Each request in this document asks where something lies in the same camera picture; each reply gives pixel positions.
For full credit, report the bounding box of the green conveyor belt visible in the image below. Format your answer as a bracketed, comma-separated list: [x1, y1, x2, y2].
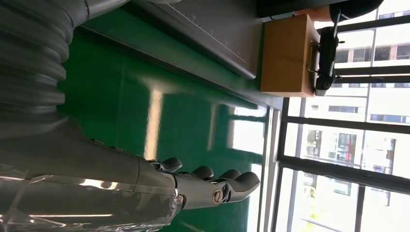
[57, 27, 281, 232]

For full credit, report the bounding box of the black inbound scanner machine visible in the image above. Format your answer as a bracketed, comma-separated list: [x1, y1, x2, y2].
[126, 0, 334, 80]

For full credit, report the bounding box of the brown cardboard box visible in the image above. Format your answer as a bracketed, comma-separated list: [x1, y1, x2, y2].
[260, 14, 321, 98]

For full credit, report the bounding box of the black remote controller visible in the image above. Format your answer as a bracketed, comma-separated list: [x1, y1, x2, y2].
[307, 9, 346, 97]

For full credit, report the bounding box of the black window frame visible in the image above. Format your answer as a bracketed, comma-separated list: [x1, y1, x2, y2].
[272, 14, 410, 232]

